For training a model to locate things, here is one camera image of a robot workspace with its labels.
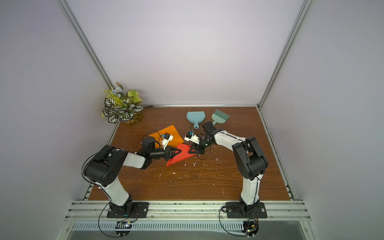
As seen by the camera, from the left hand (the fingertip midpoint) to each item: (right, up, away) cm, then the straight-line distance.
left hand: (181, 152), depth 86 cm
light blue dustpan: (+9, +21, +28) cm, 36 cm away
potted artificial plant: (-38, +28, +4) cm, 47 cm away
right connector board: (+35, -32, -16) cm, 50 cm away
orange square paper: (-4, +5, +15) cm, 16 cm away
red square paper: (+1, -2, +2) cm, 3 cm away
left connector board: (-27, -33, -14) cm, 45 cm away
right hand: (+5, +3, +4) cm, 7 cm away
